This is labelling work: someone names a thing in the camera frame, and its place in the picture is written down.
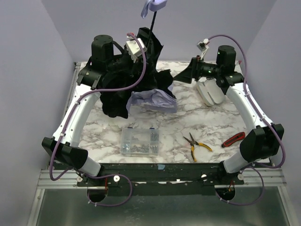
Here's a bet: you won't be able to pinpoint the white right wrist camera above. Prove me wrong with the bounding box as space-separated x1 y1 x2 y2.
196 39 210 60

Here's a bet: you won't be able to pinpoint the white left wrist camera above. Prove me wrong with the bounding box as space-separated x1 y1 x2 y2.
126 32 147 63

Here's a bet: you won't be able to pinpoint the aluminium left side rail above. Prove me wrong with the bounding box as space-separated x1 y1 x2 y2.
51 62 82 162

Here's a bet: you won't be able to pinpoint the beige umbrella case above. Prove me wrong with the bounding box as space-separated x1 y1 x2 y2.
196 79 225 107

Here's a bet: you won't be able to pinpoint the aluminium rail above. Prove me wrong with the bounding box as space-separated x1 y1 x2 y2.
37 168 89 189
51 62 82 162

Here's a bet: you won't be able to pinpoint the blue tape piece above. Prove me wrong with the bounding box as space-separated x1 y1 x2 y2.
158 164 165 170

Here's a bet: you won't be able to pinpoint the clear plastic screw box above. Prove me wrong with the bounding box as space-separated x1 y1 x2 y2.
120 127 160 156

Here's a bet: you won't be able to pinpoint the aluminium front rail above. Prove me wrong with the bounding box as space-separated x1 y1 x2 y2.
37 168 89 189

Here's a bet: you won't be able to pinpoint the lilac umbrella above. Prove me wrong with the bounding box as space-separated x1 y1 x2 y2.
100 0 178 120

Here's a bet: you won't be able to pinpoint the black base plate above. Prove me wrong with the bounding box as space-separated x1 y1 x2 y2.
48 162 273 196

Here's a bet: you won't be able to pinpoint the red black screwdriver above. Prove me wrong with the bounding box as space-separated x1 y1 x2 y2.
221 132 246 148

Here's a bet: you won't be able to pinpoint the yellow handled pliers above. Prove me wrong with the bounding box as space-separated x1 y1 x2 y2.
183 133 213 162

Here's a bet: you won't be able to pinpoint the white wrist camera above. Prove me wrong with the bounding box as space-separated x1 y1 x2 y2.
126 32 147 63
196 39 210 60

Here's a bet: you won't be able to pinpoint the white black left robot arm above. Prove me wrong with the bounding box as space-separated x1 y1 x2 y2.
49 33 147 181

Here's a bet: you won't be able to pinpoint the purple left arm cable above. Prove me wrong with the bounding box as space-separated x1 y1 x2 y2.
48 32 148 208

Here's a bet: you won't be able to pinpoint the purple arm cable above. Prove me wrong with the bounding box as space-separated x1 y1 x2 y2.
48 32 148 208
206 34 287 206

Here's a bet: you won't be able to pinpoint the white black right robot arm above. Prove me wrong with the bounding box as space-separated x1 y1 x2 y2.
174 45 284 174

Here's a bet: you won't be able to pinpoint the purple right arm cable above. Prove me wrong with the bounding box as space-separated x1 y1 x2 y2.
206 34 287 206

